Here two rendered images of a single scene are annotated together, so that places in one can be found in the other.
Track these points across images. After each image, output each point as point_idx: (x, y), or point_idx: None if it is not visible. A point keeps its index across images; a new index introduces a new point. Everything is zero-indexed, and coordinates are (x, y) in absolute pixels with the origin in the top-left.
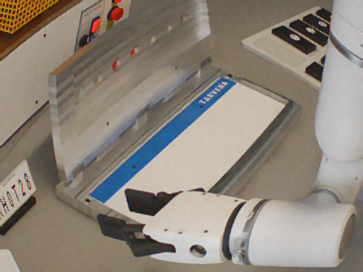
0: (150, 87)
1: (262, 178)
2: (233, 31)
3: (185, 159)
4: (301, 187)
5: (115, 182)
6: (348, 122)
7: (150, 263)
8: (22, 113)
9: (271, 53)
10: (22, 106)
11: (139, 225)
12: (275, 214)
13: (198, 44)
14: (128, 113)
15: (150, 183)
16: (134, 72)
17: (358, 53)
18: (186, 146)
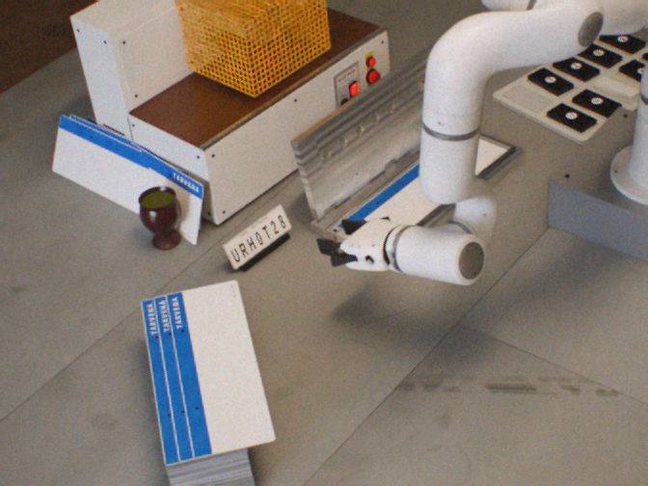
0: (393, 146)
1: None
2: (491, 84)
3: (415, 196)
4: (506, 218)
5: (361, 215)
6: (436, 177)
7: (371, 277)
8: (285, 166)
9: (516, 102)
10: (284, 160)
11: (340, 243)
12: (411, 236)
13: None
14: (375, 166)
15: (386, 213)
16: (378, 135)
17: (436, 129)
18: (418, 186)
